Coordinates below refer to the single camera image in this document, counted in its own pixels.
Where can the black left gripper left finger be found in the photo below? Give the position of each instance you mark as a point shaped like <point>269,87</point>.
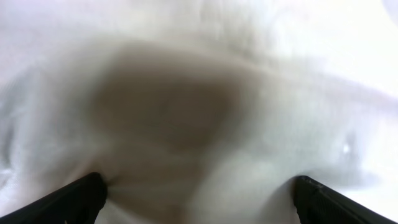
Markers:
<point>76,203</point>

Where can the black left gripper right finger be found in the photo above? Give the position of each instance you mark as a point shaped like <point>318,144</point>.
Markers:
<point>316,203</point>

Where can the beige khaki shorts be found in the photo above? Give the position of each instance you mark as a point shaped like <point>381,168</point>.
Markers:
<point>198,111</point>

